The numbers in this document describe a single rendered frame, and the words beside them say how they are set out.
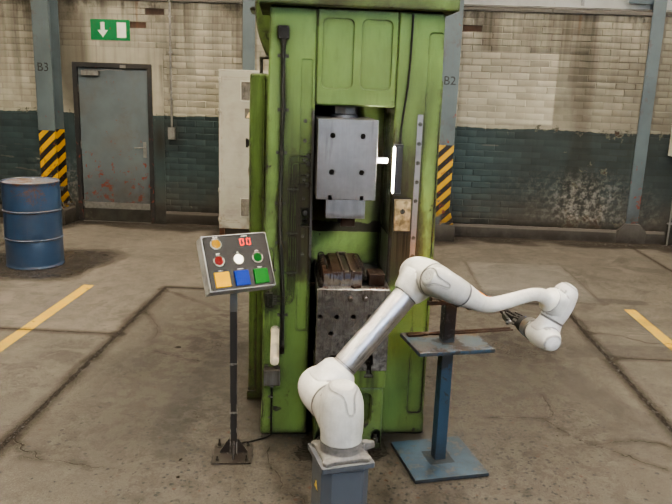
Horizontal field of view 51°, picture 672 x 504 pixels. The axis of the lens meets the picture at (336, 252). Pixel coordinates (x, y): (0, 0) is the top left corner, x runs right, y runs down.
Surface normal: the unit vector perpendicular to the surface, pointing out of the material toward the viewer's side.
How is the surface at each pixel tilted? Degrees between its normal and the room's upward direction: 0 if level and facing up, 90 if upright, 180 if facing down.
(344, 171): 90
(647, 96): 90
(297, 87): 90
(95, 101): 90
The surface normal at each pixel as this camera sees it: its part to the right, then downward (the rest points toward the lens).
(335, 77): 0.07, 0.23
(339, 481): 0.29, 0.22
